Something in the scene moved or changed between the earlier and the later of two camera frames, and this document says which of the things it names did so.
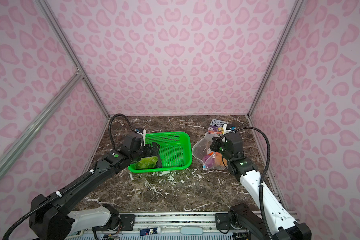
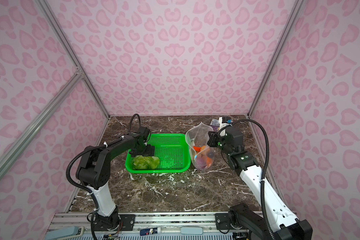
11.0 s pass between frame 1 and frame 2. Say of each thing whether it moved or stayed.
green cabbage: stayed
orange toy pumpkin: moved
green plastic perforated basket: stayed
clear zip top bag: moved
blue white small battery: stayed
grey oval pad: stayed
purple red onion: moved
